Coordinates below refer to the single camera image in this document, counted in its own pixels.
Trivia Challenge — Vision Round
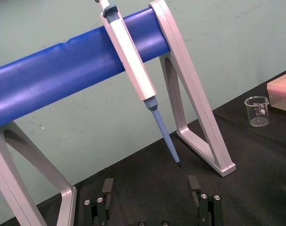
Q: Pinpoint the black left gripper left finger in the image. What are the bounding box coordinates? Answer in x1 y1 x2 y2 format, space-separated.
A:
83 178 114 226

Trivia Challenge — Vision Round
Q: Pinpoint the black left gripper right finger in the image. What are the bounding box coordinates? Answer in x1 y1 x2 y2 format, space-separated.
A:
188 175 222 226

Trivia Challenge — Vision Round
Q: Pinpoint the black table cloth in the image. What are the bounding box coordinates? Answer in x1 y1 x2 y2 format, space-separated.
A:
36 67 286 226

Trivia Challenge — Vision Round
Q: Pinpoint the small clear glass beaker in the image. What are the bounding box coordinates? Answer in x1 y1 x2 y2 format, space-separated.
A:
244 96 270 127

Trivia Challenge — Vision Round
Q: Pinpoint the translucent pipette tip box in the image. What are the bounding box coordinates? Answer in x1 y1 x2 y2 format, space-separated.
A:
267 70 286 113

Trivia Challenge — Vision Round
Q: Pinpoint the grey pipette stand, blue bar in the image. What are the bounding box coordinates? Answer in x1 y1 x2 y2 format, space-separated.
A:
0 0 237 226

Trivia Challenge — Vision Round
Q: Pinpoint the white and blue pipette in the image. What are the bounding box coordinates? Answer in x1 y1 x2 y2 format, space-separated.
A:
95 0 182 168

